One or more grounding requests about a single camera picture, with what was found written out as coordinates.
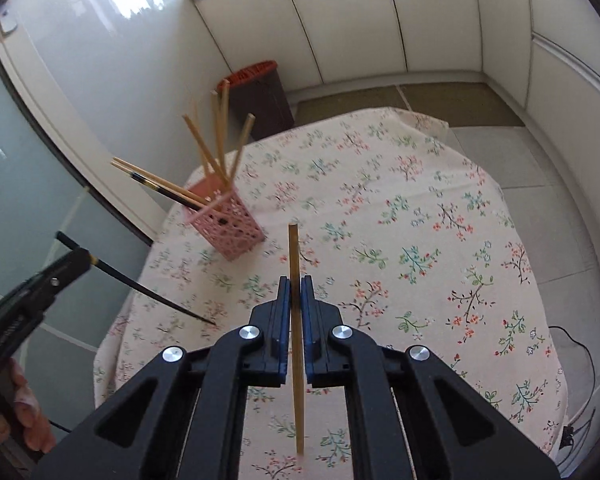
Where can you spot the floral tablecloth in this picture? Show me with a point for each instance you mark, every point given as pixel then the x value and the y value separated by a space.
pixel 405 200

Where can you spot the black chopstick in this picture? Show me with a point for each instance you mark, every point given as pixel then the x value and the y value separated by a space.
pixel 155 292
pixel 145 181

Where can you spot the brown bin with orange rim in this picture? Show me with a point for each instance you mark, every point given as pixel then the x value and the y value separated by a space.
pixel 265 105

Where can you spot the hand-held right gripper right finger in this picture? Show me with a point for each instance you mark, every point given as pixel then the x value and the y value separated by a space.
pixel 307 330

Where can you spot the glass sliding door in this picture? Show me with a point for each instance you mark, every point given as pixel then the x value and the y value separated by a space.
pixel 10 160

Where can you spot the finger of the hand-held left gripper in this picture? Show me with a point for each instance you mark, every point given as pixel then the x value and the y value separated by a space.
pixel 67 262
pixel 62 282

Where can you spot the person's left hand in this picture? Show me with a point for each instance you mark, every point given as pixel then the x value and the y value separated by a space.
pixel 30 410

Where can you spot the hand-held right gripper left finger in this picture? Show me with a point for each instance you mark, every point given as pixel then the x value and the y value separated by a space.
pixel 282 330

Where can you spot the white cabinet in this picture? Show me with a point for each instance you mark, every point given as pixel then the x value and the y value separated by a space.
pixel 355 20

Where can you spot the pink perforated utensil basket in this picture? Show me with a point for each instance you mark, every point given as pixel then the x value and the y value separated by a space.
pixel 230 237

